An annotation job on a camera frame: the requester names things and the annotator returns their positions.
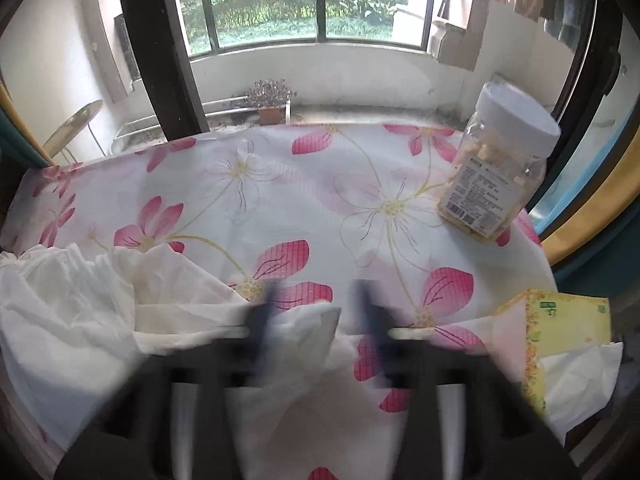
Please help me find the pink floral tablecloth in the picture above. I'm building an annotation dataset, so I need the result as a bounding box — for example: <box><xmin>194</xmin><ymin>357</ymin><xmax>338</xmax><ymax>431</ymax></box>
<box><xmin>0</xmin><ymin>122</ymin><xmax>558</xmax><ymax>480</ymax></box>

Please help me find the gold round side table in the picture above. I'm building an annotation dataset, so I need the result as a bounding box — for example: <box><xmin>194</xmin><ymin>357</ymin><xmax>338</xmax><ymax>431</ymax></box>
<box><xmin>41</xmin><ymin>99</ymin><xmax>108</xmax><ymax>166</ymax></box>

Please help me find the white shirt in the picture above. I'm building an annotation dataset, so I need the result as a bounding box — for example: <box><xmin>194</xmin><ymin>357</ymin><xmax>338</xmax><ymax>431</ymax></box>
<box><xmin>0</xmin><ymin>242</ymin><xmax>361</xmax><ymax>480</ymax></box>

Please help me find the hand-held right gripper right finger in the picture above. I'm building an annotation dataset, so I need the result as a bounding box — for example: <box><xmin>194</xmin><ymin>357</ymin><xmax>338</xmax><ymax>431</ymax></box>
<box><xmin>350</xmin><ymin>280</ymin><xmax>581</xmax><ymax>480</ymax></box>

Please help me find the potted plant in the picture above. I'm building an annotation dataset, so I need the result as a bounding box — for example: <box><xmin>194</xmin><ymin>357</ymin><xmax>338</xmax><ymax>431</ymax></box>
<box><xmin>245</xmin><ymin>78</ymin><xmax>298</xmax><ymax>126</ymax></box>

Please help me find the teal curtain with yellow lining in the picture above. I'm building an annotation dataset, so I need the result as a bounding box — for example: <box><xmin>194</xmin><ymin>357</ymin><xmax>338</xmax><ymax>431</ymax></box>
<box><xmin>0</xmin><ymin>80</ymin><xmax>53</xmax><ymax>171</ymax></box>
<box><xmin>540</xmin><ymin>75</ymin><xmax>640</xmax><ymax>281</ymax></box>

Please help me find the clear jar with white lid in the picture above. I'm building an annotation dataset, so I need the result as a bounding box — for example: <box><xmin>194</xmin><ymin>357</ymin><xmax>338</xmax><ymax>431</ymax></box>
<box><xmin>437</xmin><ymin>81</ymin><xmax>562</xmax><ymax>246</ymax></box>

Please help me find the yellow tissue pack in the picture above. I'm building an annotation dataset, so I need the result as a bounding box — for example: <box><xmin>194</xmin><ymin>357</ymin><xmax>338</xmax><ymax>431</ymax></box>
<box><xmin>492</xmin><ymin>287</ymin><xmax>625</xmax><ymax>438</ymax></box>

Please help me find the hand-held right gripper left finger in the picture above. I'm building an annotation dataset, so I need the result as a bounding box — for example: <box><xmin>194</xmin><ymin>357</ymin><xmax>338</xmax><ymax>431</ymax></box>
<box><xmin>55</xmin><ymin>280</ymin><xmax>281</xmax><ymax>480</ymax></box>

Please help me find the dark window frame post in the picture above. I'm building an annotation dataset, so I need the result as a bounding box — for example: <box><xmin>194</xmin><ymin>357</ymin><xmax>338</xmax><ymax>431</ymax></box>
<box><xmin>115</xmin><ymin>0</ymin><xmax>211</xmax><ymax>141</ymax></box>
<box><xmin>552</xmin><ymin>0</ymin><xmax>623</xmax><ymax>116</ymax></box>

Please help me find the black balcony railing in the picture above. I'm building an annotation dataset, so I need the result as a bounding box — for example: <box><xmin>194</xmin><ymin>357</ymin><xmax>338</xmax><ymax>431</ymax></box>
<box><xmin>172</xmin><ymin>0</ymin><xmax>453</xmax><ymax>56</ymax></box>

